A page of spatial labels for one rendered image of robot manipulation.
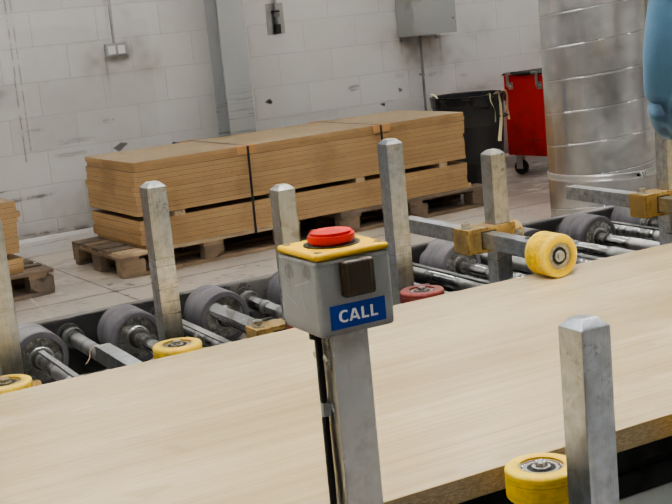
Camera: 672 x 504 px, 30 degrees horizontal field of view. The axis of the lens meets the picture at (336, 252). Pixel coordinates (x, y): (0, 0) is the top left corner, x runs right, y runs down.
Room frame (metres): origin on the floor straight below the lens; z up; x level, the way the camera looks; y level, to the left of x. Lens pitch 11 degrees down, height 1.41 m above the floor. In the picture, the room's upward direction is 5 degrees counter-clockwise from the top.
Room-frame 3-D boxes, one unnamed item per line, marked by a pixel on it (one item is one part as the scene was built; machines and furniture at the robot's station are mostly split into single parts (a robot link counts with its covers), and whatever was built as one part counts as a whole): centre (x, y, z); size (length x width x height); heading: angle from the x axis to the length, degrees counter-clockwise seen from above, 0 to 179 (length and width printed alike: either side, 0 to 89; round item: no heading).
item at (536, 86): (9.82, -1.82, 0.41); 0.76 x 0.48 x 0.81; 128
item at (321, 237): (1.03, 0.00, 1.22); 0.04 x 0.04 x 0.02
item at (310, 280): (1.03, 0.00, 1.18); 0.07 x 0.07 x 0.08; 28
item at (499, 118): (9.25, -1.07, 0.36); 0.58 x 0.56 x 0.72; 31
